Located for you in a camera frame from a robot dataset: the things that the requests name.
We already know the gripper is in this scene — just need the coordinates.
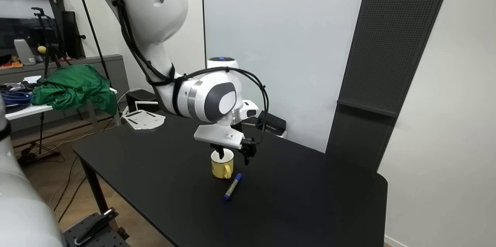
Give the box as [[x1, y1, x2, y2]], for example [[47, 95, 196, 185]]
[[193, 124, 258, 166]]

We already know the blue marker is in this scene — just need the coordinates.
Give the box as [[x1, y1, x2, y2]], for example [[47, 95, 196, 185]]
[[223, 173, 243, 201]]

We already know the yellow mug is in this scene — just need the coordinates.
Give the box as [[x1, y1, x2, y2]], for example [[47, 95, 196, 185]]
[[210, 148, 235, 180]]

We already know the black box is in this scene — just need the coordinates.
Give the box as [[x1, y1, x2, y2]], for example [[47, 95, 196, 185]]
[[256, 110, 288, 136]]

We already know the silver metal plate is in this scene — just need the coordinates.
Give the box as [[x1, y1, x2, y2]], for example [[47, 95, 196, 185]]
[[122, 110, 167, 130]]

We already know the black computer case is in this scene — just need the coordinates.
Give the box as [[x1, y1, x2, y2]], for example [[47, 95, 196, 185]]
[[126, 89, 158, 113]]

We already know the grey sideboard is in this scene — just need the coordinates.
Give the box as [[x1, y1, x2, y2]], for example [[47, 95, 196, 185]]
[[0, 54, 131, 140]]

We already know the black clamp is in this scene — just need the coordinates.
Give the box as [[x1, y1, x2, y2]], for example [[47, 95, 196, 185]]
[[74, 207, 119, 246]]

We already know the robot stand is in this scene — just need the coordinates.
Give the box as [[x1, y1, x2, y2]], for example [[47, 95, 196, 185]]
[[62, 212, 131, 247]]

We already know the green cloth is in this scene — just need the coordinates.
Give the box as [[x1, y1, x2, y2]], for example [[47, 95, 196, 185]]
[[31, 64, 118, 116]]

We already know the dark perforated panel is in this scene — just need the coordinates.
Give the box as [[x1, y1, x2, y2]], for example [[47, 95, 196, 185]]
[[325, 0, 456, 173]]

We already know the black speaker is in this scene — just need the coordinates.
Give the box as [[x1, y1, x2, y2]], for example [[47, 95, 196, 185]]
[[62, 10, 86, 60]]

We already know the white table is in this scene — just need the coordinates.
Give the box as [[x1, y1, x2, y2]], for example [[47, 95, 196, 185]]
[[5, 76, 121, 134]]

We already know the white jug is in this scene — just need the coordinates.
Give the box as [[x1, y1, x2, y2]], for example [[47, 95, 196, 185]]
[[14, 39, 36, 66]]

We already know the white wall panel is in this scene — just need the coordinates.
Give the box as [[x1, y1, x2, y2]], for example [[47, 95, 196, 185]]
[[201, 0, 370, 153]]

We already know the black cable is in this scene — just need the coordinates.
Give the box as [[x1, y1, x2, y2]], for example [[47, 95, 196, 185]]
[[50, 153, 89, 222]]

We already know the coil of blue cable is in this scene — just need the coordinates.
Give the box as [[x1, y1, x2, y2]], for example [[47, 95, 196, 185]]
[[0, 89, 34, 107]]

